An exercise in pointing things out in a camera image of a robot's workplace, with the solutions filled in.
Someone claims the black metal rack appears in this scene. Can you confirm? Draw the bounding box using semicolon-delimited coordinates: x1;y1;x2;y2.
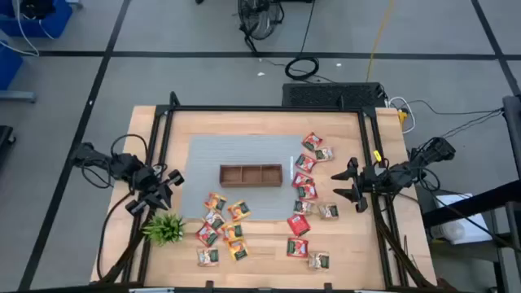
421;95;521;293

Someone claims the white power cable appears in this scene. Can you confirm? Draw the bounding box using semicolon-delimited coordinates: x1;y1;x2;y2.
388;96;417;135

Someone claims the black device in bin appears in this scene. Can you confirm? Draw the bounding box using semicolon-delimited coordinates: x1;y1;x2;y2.
19;0;57;20

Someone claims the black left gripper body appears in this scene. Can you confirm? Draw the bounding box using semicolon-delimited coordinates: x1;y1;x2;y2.
125;165;186;216

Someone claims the yellow floor cable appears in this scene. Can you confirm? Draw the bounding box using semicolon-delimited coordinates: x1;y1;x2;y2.
365;0;395;83

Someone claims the white box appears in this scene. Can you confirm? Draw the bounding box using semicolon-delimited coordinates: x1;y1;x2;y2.
430;193;493;246

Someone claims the wooden three-compartment tray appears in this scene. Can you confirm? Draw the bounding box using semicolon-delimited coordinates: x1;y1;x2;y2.
219;164;283;188

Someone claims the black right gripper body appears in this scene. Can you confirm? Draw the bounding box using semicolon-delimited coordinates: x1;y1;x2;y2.
348;156;382;213

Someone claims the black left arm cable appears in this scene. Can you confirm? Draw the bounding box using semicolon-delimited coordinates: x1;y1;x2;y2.
96;189;138;282

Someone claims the red strawberry tea packet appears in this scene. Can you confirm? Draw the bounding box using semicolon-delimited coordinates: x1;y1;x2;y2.
301;131;324;152
291;171;315;189
195;222;220;248
294;153;318;174
297;183;319;202
286;237;309;259
287;213;312;238

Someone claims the coiled black floor cable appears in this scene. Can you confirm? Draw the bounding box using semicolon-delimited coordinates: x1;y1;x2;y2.
283;0;322;81

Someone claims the black chair base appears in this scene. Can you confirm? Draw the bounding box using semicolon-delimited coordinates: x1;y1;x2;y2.
0;125;17;164

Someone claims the black perforated computer case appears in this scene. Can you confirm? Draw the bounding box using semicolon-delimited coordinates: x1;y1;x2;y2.
282;81;387;109

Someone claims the grey ribbed mat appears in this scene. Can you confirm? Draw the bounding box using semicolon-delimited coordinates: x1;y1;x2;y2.
181;134;305;221

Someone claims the spiky green artificial plant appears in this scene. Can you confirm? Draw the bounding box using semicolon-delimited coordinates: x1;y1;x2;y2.
141;212;186;247

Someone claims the black aluminium table frame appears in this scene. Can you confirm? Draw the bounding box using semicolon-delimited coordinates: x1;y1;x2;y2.
91;91;439;293

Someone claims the small blue storage bin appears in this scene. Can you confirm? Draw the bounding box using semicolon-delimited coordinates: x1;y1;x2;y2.
0;40;24;91

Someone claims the large blue storage bin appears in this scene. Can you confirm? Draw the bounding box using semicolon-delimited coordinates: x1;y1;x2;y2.
0;0;74;38

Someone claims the black floor fan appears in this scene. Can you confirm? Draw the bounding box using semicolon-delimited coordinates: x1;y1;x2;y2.
234;0;285;54

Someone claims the orange mango tea packet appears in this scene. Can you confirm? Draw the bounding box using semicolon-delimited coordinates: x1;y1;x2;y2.
226;238;250;262
226;199;252;222
221;221;245;242
204;192;229;212

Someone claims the grey metal foot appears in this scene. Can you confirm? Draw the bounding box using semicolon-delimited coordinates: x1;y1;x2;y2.
0;90;37;103

